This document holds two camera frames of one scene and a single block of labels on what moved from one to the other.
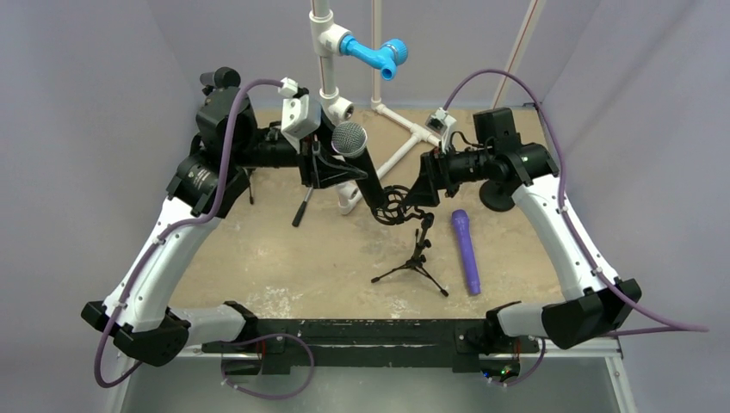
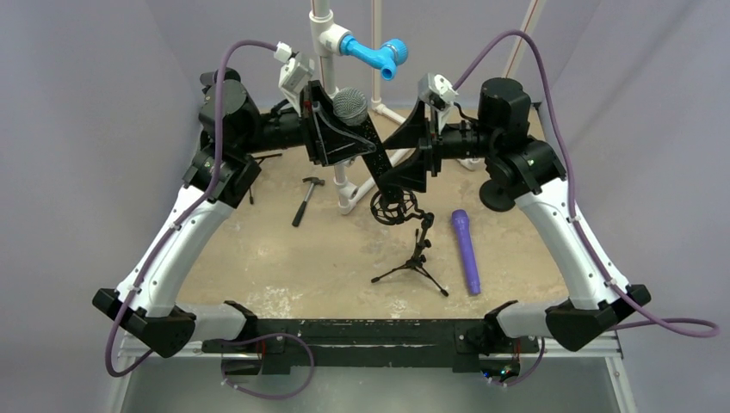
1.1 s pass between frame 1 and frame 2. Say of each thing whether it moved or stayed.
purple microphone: stayed
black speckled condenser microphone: moved
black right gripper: moved
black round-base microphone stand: stayed
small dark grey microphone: stayed
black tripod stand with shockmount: stayed
